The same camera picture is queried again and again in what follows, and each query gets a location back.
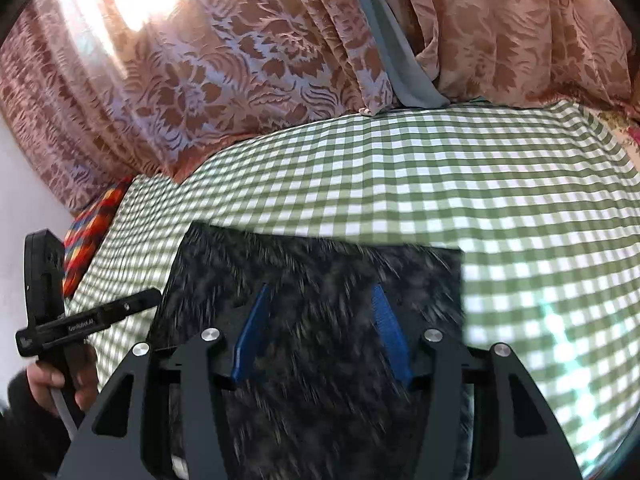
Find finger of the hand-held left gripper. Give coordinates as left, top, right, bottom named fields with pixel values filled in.
left=100, top=287, right=162, bottom=324

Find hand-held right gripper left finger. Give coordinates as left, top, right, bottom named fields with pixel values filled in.
left=57, top=283, right=272, bottom=480

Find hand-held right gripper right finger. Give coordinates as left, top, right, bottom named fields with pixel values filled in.
left=371, top=284, right=584, bottom=480

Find dark patterned pants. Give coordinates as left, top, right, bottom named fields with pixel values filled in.
left=147, top=221, right=473, bottom=480

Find person's left forearm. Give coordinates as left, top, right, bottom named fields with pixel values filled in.
left=0, top=369, right=77, bottom=478

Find person's left hand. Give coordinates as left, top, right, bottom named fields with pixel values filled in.
left=26, top=344, right=99, bottom=412

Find red striped colourful cloth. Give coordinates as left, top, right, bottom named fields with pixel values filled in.
left=61, top=176, right=135, bottom=297

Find green checked bedsheet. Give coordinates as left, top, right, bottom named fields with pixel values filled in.
left=62, top=100, right=640, bottom=476

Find grey curtain strip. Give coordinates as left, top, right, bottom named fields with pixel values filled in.
left=340, top=0, right=451, bottom=108

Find floral cushion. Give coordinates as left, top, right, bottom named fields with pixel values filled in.
left=597, top=109, right=640, bottom=166

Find grey cable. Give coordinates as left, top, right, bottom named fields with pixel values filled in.
left=47, top=384, right=80, bottom=438

